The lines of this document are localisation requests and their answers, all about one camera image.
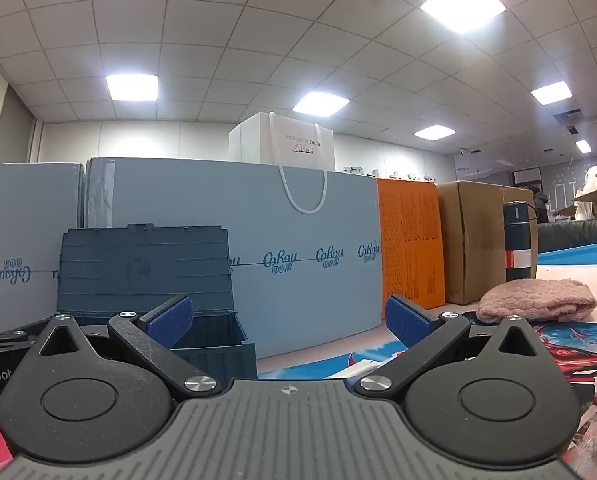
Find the white paper shopping bag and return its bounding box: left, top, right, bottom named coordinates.
left=228, top=111, right=337, bottom=213

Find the dark thermos bottle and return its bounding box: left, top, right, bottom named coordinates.
left=503, top=200, right=540, bottom=284

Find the black sofa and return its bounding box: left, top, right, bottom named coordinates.
left=537, top=216, right=597, bottom=263

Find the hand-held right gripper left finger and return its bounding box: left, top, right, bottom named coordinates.
left=26, top=296, right=226, bottom=404

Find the orange cardboard box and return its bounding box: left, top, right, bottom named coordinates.
left=376, top=177, right=447, bottom=320

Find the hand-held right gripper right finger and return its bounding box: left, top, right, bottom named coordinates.
left=353, top=296, right=552, bottom=404

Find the dark blue plastic storage box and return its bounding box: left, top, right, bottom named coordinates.
left=57, top=222, right=258, bottom=382

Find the pink knitted hat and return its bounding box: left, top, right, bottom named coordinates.
left=477, top=279, right=597, bottom=325

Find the brown cardboard box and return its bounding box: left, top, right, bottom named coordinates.
left=435, top=180, right=540, bottom=306

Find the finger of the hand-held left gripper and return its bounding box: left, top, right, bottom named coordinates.
left=0, top=316, right=55, bottom=352

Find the blue plastic bin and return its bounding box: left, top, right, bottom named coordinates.
left=537, top=242, right=597, bottom=267

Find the printed desk mat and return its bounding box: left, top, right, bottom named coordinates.
left=0, top=320, right=597, bottom=480

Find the large blue-grey cardboard box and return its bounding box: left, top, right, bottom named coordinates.
left=83, top=156, right=385, bottom=361

